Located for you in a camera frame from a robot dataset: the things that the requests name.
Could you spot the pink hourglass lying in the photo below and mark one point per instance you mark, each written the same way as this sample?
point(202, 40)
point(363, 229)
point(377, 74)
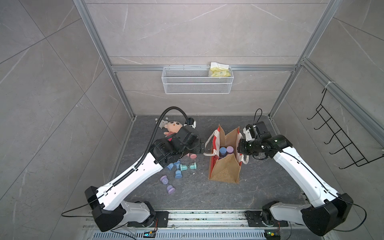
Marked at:
point(193, 156)

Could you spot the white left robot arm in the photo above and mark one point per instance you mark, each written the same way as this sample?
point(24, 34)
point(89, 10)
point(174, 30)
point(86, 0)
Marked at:
point(109, 207)

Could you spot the blue hourglass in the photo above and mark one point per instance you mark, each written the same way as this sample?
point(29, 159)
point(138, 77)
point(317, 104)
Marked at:
point(177, 166)
point(223, 151)

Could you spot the pink plush doll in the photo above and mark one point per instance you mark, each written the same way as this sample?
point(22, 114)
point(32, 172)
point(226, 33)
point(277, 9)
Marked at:
point(172, 127)

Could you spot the white fluffy plush toy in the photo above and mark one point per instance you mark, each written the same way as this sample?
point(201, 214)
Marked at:
point(163, 122)

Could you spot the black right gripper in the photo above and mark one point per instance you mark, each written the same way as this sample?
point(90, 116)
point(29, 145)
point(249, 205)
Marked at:
point(241, 147)

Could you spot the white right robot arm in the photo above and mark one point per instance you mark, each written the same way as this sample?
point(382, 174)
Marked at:
point(326, 208)

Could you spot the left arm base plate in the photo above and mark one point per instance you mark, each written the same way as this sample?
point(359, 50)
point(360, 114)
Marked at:
point(159, 219)

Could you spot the white wire wall basket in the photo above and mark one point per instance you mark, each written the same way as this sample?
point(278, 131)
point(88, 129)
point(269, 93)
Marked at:
point(195, 80)

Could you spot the purple hourglass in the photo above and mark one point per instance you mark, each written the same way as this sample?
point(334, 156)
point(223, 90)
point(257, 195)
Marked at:
point(230, 150)
point(165, 181)

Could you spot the yellow wipes packet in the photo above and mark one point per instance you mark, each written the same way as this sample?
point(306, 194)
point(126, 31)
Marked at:
point(218, 70)

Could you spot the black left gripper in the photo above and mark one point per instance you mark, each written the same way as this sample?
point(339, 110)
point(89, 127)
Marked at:
point(199, 147)

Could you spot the black wire hook rack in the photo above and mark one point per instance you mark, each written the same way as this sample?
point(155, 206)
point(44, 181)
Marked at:
point(347, 146)

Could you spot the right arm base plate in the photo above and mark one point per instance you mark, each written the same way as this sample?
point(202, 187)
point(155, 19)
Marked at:
point(261, 218)

